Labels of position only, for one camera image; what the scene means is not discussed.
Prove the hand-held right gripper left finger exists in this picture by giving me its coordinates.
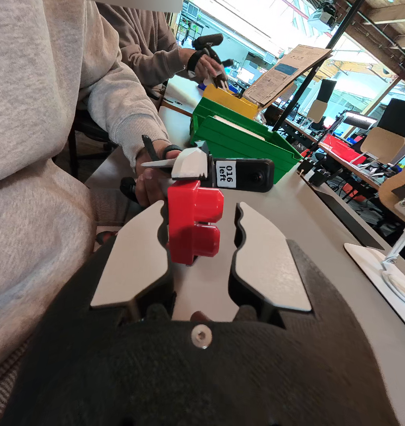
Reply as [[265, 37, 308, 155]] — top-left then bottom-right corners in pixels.
[[89, 200, 175, 320]]

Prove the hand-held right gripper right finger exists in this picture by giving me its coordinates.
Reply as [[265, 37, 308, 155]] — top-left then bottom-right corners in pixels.
[[227, 201, 313, 321]]

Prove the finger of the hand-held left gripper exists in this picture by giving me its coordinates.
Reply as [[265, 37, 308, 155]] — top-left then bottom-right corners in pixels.
[[140, 141, 211, 182]]

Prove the red building block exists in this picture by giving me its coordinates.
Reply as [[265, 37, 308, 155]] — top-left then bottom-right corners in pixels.
[[167, 180, 225, 266]]

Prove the person's left forearm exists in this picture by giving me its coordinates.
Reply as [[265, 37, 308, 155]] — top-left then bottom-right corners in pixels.
[[78, 60, 171, 170]]

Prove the white flat object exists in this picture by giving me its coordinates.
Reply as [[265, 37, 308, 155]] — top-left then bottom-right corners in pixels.
[[212, 115, 266, 141]]

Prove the person's left hand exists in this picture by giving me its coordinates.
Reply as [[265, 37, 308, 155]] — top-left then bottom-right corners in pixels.
[[135, 138, 183, 207]]

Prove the green storage bin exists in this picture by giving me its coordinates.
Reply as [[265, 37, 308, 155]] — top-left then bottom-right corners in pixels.
[[190, 97, 303, 184]]

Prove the black device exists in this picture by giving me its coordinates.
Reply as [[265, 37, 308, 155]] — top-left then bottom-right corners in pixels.
[[297, 156, 343, 187]]

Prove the yellow storage bin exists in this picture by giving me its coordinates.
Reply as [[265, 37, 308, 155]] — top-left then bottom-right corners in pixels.
[[202, 83, 260, 120]]

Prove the red storage bin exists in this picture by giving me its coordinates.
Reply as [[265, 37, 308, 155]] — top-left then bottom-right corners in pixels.
[[322, 133, 363, 164]]

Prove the plywood chair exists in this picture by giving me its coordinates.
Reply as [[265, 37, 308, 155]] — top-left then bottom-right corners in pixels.
[[309, 79, 338, 127], [378, 161, 405, 230], [360, 98, 405, 166]]

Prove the black metal pole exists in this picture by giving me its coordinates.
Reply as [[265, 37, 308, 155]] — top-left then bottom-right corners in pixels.
[[272, 0, 363, 133]]

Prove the brown printed board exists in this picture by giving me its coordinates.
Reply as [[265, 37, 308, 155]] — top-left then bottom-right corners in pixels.
[[243, 44, 333, 108]]

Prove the black chair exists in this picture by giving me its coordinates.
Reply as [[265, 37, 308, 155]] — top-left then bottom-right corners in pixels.
[[68, 110, 120, 178]]

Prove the lit light panel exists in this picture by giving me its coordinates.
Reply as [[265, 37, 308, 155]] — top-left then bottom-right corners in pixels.
[[342, 111, 378, 131]]

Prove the person in grey hoodie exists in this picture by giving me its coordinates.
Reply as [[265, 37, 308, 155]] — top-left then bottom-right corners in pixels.
[[0, 0, 146, 426]]

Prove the white ceiling projector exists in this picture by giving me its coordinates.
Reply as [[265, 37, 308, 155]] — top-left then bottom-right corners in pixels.
[[307, 3, 338, 30]]

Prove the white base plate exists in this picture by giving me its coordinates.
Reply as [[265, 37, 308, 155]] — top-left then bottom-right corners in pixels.
[[344, 242, 405, 333]]

